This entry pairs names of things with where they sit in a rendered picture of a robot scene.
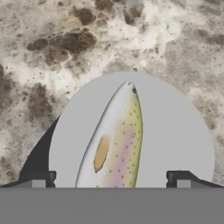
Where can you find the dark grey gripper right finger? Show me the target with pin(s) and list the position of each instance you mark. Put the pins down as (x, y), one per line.
(172, 176)

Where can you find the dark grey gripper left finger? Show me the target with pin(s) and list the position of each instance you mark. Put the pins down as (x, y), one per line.
(43, 176)

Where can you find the grey round plate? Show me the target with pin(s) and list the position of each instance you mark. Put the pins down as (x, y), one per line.
(175, 131)

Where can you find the rainbow trout fish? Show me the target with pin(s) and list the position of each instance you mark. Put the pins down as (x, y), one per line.
(122, 140)

